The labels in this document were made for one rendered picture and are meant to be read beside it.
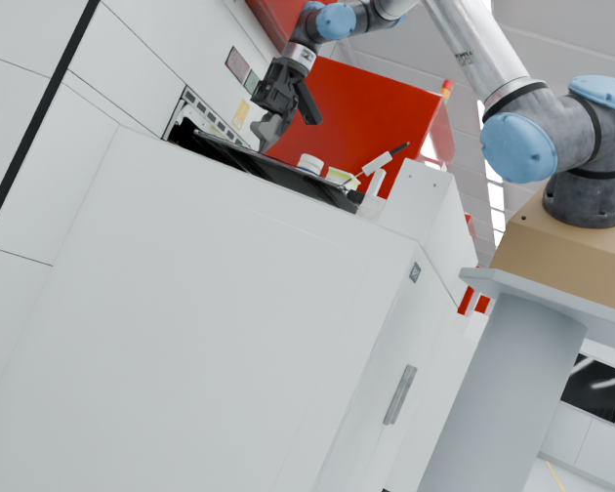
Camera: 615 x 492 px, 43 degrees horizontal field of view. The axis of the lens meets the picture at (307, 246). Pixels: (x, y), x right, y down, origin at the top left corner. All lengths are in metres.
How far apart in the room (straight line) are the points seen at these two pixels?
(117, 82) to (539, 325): 0.87
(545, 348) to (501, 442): 0.17
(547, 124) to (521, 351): 0.37
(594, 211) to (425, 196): 0.29
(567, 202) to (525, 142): 0.21
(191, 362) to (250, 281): 0.18
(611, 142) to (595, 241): 0.16
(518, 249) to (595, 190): 0.16
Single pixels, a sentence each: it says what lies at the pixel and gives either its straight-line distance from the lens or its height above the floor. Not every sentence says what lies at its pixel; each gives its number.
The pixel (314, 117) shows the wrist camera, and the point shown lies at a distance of 1.86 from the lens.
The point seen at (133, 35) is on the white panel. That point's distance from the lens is 1.54.
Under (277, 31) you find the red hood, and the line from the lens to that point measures 1.96.
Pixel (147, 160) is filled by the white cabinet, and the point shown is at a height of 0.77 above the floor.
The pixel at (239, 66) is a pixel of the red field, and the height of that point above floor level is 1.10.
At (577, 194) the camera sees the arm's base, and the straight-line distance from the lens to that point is 1.39.
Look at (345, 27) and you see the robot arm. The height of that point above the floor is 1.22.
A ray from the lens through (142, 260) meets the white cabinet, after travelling 1.47.
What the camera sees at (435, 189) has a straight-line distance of 1.42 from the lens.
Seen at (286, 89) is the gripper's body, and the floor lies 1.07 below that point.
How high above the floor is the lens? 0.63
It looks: 5 degrees up
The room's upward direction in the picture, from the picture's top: 24 degrees clockwise
